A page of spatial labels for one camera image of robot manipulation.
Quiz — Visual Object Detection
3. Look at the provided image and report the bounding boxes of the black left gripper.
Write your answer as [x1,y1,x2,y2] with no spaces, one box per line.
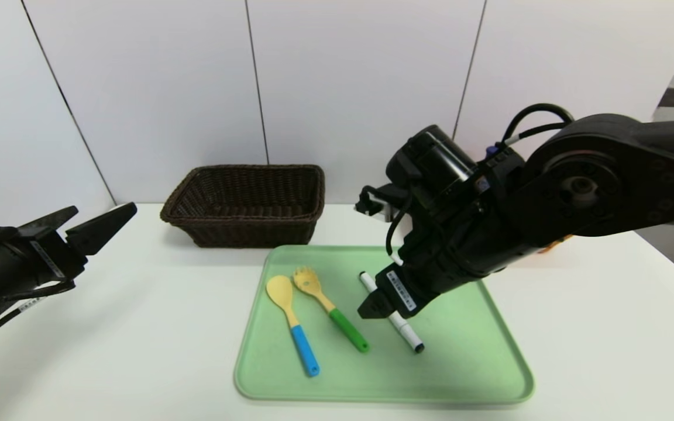
[0,202,138,309]

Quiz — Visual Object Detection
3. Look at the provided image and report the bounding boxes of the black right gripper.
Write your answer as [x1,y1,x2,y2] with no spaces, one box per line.
[356,230,483,320]

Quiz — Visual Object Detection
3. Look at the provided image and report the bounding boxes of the yellow fork green handle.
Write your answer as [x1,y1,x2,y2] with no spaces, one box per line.
[293,267,369,353]

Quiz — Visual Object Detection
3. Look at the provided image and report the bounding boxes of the white marker pen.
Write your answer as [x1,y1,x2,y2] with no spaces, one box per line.
[359,271,425,354]

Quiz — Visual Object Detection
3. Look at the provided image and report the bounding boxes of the yellow spoon blue handle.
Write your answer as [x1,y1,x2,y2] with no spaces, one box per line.
[266,275,320,377]

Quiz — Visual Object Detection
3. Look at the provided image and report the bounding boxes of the dark brown wicker basket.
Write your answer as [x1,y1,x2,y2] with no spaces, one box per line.
[160,164,325,249]

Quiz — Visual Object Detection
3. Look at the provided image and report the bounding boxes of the light green plastic tray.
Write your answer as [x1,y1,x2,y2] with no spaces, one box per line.
[234,245,535,404]

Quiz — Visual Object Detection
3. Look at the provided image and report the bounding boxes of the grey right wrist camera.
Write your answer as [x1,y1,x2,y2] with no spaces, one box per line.
[355,186,399,224]

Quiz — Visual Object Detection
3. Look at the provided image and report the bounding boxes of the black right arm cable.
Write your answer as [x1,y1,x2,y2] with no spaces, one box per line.
[501,103,575,147]

